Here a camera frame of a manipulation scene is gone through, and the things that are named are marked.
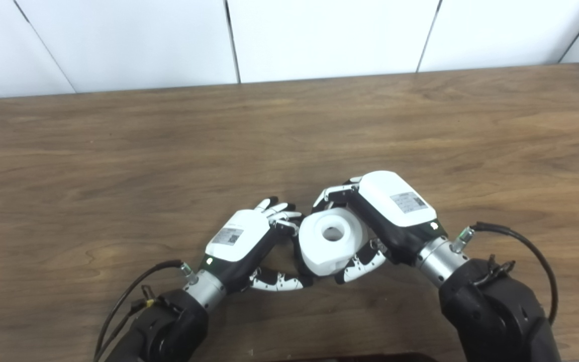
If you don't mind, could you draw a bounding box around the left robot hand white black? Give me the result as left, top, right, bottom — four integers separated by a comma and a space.
198, 196, 315, 294

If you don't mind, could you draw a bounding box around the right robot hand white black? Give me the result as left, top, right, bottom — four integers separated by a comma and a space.
312, 170, 441, 286

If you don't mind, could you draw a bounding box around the round white faceted piece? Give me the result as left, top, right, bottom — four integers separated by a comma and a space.
298, 207, 371, 278

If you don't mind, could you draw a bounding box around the black flanged holder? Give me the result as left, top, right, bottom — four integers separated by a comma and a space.
296, 245, 321, 282

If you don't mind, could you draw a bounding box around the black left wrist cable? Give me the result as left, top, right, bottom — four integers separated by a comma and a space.
93, 259, 199, 362

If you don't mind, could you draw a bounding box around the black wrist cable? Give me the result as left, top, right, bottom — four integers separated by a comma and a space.
452, 221, 558, 325
93, 259, 199, 362

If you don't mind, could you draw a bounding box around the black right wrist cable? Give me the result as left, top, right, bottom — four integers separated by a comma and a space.
452, 221, 558, 325

